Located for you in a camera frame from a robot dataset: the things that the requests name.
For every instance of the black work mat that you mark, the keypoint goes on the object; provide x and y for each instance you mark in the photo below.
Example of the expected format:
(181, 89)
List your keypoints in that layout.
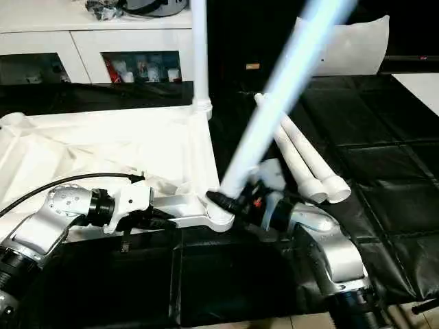
(394, 154)

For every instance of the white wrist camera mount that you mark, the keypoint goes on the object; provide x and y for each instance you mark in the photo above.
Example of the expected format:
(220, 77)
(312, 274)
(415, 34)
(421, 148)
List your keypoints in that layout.
(132, 202)
(272, 174)

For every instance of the red box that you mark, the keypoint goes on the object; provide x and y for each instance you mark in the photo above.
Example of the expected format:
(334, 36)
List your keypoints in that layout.
(112, 72)

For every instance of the small white box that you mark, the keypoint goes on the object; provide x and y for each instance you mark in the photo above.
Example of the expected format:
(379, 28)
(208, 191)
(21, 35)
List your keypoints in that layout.
(173, 75)

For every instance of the black device with red light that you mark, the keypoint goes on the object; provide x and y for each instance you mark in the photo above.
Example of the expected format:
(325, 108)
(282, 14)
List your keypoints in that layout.
(411, 59)

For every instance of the white plastic table leg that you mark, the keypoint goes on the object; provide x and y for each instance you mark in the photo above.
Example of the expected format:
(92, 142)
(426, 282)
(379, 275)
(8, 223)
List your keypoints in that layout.
(284, 85)
(200, 51)
(298, 164)
(319, 161)

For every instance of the white flat board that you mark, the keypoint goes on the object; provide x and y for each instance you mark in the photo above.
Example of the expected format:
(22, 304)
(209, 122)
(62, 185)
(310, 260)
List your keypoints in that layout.
(420, 90)

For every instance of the black pole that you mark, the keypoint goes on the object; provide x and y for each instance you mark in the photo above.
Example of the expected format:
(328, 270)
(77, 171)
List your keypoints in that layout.
(425, 306)

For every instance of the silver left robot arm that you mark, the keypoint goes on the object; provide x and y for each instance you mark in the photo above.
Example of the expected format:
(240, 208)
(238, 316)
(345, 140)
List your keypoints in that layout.
(51, 212)

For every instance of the white plastic table top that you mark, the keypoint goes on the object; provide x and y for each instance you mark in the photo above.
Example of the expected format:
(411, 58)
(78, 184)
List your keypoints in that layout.
(85, 144)

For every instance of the grey bag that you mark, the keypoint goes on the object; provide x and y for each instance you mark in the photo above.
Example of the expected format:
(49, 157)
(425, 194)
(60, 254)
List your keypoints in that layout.
(154, 8)

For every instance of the white cabinet with glass doors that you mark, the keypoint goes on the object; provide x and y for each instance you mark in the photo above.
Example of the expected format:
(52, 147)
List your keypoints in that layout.
(51, 37)

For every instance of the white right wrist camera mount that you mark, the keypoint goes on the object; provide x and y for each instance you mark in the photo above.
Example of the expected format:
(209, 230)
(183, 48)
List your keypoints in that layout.
(272, 174)

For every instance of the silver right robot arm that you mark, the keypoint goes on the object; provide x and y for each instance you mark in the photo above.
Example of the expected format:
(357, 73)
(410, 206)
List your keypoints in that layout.
(336, 246)

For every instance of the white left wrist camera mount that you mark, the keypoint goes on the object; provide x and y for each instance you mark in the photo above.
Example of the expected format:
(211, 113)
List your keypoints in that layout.
(132, 202)

